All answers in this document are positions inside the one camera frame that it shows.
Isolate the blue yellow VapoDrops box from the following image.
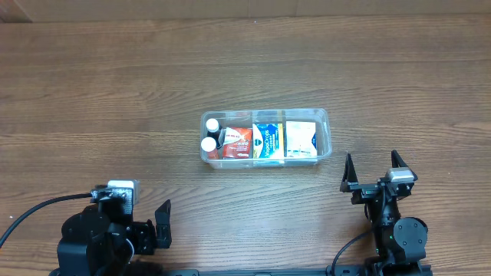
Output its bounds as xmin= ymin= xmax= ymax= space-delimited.
xmin=252 ymin=123 xmax=285 ymax=159

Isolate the right black cable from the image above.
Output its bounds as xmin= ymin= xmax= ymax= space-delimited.
xmin=331 ymin=228 xmax=379 ymax=276

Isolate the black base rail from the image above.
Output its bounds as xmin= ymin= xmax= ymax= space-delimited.
xmin=153 ymin=264 xmax=434 ymax=276

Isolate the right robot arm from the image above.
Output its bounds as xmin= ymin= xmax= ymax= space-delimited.
xmin=327 ymin=150 xmax=433 ymax=276

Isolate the left black cable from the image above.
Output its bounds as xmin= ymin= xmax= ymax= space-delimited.
xmin=0 ymin=192 xmax=94 ymax=248

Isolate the orange bottle white cap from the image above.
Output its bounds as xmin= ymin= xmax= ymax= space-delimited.
xmin=200 ymin=136 xmax=219 ymax=159

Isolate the black cable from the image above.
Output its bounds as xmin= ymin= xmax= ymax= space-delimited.
xmin=331 ymin=228 xmax=379 ymax=276
xmin=0 ymin=192 xmax=94 ymax=248

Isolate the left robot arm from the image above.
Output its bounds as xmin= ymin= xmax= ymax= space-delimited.
xmin=49 ymin=198 xmax=172 ymax=276

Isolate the clear plastic container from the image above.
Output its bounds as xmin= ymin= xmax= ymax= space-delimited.
xmin=200 ymin=108 xmax=332 ymax=169

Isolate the red medicine box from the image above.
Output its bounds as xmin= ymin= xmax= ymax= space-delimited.
xmin=222 ymin=127 xmax=252 ymax=159

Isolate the white blue medicine box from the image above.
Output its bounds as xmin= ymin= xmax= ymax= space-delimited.
xmin=285 ymin=121 xmax=318 ymax=158

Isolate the black bottle white cap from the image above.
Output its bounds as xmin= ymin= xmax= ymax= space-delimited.
xmin=206 ymin=118 xmax=223 ymax=149

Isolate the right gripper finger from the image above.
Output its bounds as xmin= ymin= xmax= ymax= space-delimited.
xmin=340 ymin=153 xmax=361 ymax=193
xmin=390 ymin=149 xmax=406 ymax=168

